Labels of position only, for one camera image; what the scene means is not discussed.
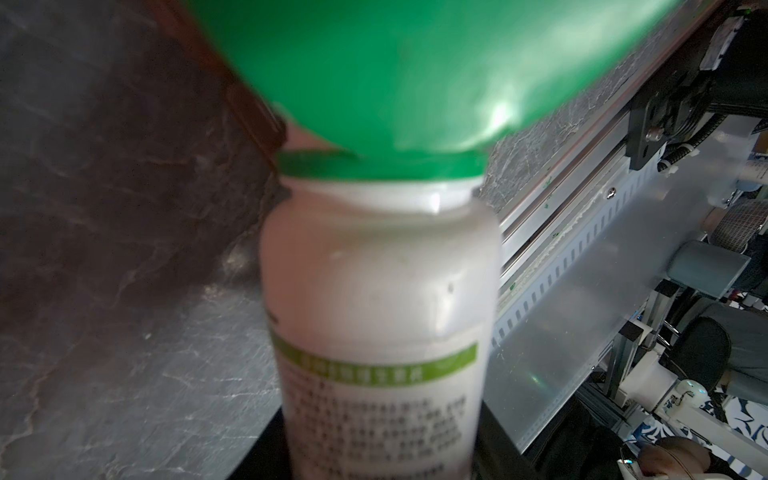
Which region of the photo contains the white slotted cable duct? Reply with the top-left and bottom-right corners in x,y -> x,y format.
491,156 -> 659,350

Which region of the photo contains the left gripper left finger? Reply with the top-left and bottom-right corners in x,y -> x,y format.
227,409 -> 288,480

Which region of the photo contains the aluminium frame rail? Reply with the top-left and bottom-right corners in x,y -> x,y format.
479,1 -> 720,288

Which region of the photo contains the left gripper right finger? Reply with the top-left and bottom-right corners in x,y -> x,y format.
476,402 -> 539,480

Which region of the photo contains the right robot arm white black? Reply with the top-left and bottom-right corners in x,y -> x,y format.
684,1 -> 767,119

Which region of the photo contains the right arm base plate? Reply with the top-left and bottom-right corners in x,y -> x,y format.
626,69 -> 713,171

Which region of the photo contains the white bottle green cap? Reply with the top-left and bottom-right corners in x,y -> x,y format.
186,1 -> 674,479

